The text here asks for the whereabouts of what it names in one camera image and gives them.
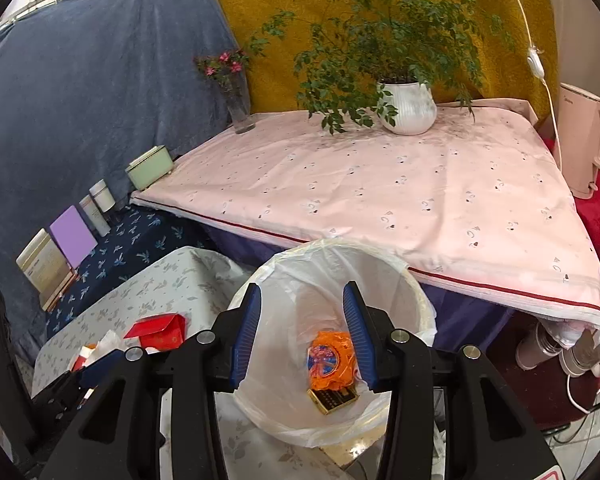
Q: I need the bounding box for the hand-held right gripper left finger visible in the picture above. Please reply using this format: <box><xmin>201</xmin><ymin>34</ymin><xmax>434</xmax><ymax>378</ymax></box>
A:
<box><xmin>40</xmin><ymin>282</ymin><xmax>263</xmax><ymax>480</ymax></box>

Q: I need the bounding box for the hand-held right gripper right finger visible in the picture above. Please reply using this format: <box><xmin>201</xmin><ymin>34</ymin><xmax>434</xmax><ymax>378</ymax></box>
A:
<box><xmin>342</xmin><ymin>281</ymin><xmax>556</xmax><ymax>480</ymax></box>

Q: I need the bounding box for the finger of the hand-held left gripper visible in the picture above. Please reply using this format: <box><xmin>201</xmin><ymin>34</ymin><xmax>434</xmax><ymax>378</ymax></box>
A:
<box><xmin>30</xmin><ymin>347</ymin><xmax>127</xmax><ymax>426</ymax></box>

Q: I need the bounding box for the white tissue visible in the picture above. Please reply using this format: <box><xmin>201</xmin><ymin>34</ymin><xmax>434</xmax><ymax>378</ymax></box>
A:
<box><xmin>80</xmin><ymin>330</ymin><xmax>141</xmax><ymax>366</ymax></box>

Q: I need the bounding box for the orange plastic wrapper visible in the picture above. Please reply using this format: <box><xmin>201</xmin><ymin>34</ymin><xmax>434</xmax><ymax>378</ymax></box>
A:
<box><xmin>306</xmin><ymin>329</ymin><xmax>368</xmax><ymax>392</ymax></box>

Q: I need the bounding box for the bin with white plastic liner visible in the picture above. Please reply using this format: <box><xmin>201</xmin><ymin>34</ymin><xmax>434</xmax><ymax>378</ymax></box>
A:
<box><xmin>227</xmin><ymin>237</ymin><xmax>438</xmax><ymax>448</ymax></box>

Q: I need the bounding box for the red paper box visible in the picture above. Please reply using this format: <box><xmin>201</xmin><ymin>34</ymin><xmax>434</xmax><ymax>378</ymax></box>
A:
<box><xmin>124</xmin><ymin>312</ymin><xmax>188</xmax><ymax>351</ymax></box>

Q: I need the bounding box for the gold black small box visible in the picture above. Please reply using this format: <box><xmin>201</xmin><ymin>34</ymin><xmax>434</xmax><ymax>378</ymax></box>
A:
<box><xmin>307</xmin><ymin>385</ymin><xmax>359</xmax><ymax>416</ymax></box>

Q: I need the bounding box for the wooden stand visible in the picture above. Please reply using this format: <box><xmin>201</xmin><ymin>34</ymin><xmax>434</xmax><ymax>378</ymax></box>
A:
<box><xmin>39</xmin><ymin>267</ymin><xmax>78</xmax><ymax>311</ymax></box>

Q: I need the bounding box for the grey floral cloth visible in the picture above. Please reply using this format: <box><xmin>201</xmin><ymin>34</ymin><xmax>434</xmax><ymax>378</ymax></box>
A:
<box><xmin>30</xmin><ymin>246</ymin><xmax>361</xmax><ymax>480</ymax></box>

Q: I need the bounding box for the purple bed skirt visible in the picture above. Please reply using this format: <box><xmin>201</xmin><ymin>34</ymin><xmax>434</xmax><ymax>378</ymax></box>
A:
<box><xmin>200</xmin><ymin>220</ymin><xmax>516</xmax><ymax>356</ymax></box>

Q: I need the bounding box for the beige gift box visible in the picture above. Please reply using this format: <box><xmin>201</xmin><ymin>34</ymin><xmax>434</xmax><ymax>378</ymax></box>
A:
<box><xmin>16</xmin><ymin>228</ymin><xmax>66</xmax><ymax>293</ymax></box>

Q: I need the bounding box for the navy floral cloth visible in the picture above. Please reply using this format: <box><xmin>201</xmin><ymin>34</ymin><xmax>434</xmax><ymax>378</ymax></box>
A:
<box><xmin>45</xmin><ymin>205</ymin><xmax>221</xmax><ymax>341</ymax></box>

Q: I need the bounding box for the purple card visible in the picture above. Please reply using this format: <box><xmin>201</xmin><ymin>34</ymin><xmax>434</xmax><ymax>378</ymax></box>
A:
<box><xmin>49</xmin><ymin>205</ymin><xmax>98</xmax><ymax>271</ymax></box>

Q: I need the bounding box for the white cosmetic tube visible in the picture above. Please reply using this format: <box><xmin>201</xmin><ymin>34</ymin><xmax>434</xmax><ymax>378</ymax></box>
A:
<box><xmin>78</xmin><ymin>195</ymin><xmax>111</xmax><ymax>237</ymax></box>

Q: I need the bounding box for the pink printed bedsheet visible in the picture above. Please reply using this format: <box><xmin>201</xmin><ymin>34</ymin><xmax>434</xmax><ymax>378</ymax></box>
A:
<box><xmin>130</xmin><ymin>97</ymin><xmax>600</xmax><ymax>331</ymax></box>

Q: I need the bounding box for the pink thermos cup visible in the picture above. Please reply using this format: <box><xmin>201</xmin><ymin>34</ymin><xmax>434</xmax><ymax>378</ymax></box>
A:
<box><xmin>515</xmin><ymin>322</ymin><xmax>561</xmax><ymax>371</ymax></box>

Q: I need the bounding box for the dark red mat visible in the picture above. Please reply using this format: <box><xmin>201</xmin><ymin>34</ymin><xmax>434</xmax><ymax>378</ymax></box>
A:
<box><xmin>485</xmin><ymin>310</ymin><xmax>600</xmax><ymax>431</ymax></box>

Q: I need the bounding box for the pale green box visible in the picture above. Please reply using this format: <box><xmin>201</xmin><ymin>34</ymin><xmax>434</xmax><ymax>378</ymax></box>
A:
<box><xmin>125</xmin><ymin>145</ymin><xmax>176</xmax><ymax>192</ymax></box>

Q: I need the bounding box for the glass vase with pink flowers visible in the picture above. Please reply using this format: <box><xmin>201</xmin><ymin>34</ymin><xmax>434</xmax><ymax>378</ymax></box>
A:
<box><xmin>194</xmin><ymin>49</ymin><xmax>256</xmax><ymax>135</ymax></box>

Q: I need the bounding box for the silver thermos cup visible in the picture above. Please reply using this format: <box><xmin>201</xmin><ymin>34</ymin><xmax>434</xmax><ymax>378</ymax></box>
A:
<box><xmin>560</xmin><ymin>330</ymin><xmax>600</xmax><ymax>378</ymax></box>

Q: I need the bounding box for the green plant in white pot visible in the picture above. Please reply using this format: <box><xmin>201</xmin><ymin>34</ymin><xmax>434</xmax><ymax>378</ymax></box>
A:
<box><xmin>245</xmin><ymin>0</ymin><xmax>516</xmax><ymax>136</ymax></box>

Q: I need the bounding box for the blue curtain cloth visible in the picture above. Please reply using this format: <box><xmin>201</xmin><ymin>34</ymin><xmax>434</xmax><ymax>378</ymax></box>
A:
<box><xmin>0</xmin><ymin>0</ymin><xmax>253</xmax><ymax>361</ymax></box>

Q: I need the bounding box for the mustard yellow curtain cloth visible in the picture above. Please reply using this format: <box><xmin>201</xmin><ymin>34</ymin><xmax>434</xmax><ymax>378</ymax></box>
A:
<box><xmin>200</xmin><ymin>0</ymin><xmax>561</xmax><ymax>126</ymax></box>

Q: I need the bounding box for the white power cable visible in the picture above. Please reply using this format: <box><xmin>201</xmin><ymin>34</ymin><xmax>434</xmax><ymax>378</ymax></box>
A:
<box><xmin>565</xmin><ymin>375</ymin><xmax>600</xmax><ymax>416</ymax></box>

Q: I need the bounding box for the white cable with switch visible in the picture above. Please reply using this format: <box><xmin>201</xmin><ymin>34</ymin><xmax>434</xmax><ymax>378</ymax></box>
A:
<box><xmin>495</xmin><ymin>0</ymin><xmax>563</xmax><ymax>171</ymax></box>

